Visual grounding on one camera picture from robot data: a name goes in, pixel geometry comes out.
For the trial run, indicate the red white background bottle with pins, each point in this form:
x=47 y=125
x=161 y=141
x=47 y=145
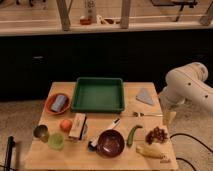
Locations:
x=90 y=15

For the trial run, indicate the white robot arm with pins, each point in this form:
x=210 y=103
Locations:
x=185 y=83

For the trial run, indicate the bunch of red grapes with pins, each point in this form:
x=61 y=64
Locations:
x=157 y=135

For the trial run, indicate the green pepper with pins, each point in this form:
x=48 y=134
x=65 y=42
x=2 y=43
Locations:
x=131 y=135

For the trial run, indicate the metal cup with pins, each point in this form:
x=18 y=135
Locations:
x=41 y=132

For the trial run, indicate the grey folded cloth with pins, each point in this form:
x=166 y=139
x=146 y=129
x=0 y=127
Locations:
x=144 y=96

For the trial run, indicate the orange bowl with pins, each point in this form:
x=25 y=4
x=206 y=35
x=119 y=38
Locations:
x=50 y=101

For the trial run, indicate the black stand at left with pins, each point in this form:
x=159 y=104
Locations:
x=9 y=151

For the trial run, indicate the wooden block brush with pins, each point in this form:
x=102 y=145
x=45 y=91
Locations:
x=76 y=131

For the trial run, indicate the yellow corn cob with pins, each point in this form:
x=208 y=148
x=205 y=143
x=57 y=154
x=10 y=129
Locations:
x=150 y=152

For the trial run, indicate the orange fruit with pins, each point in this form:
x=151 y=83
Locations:
x=66 y=125

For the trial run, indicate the green plastic cup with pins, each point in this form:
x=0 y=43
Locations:
x=56 y=141

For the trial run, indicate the dark red bowl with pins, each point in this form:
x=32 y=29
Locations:
x=110 y=144

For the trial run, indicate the metal fork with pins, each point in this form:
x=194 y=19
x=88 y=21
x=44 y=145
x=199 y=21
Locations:
x=139 y=114

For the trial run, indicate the grey cylindrical can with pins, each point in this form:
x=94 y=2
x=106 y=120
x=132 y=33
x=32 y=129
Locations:
x=58 y=103

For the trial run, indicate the green plastic tray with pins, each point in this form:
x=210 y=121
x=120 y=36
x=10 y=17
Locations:
x=98 y=95

